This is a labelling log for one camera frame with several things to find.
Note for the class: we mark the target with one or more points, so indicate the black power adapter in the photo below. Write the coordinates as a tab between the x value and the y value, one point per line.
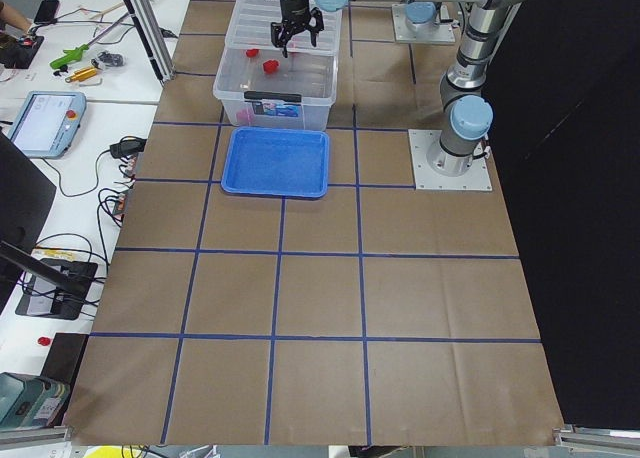
127	146

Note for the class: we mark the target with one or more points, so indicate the black monitor stand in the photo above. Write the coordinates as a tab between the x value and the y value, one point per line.
50	288

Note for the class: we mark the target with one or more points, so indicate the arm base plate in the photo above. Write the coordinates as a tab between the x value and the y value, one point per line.
436	170
402	34

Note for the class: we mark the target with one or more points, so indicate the green handled tool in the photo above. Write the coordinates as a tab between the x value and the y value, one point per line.
69	56

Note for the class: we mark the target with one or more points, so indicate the black box latch handle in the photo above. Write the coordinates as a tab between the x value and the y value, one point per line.
253	95

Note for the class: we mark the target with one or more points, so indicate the clear ribbed box lid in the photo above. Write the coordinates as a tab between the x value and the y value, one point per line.
250	28

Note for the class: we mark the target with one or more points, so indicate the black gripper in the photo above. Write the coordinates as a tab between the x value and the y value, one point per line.
294	9

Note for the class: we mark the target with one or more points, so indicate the blue plastic tray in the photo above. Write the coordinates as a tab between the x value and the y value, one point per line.
277	162

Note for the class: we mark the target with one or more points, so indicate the clear plastic storage box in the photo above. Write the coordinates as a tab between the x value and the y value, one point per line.
314	77

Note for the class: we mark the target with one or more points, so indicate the teach pendant tablet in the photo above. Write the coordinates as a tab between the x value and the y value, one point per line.
47	122

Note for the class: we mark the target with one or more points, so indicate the black smartphone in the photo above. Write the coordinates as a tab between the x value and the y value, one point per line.
46	12

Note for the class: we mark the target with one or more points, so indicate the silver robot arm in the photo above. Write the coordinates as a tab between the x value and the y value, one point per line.
468	116
423	17

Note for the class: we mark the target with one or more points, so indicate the aluminium frame post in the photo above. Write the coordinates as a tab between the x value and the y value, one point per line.
151	37

